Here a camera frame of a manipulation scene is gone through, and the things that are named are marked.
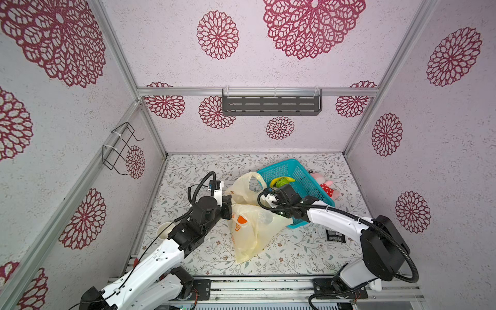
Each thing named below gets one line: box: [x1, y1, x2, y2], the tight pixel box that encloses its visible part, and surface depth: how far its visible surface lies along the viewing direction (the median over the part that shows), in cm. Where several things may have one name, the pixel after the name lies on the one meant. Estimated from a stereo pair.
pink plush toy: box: [308, 170, 341, 201], surface depth 100 cm
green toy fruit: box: [275, 177, 290, 188], surface depth 102 cm
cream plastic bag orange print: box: [225, 171, 293, 263], surface depth 75 cm
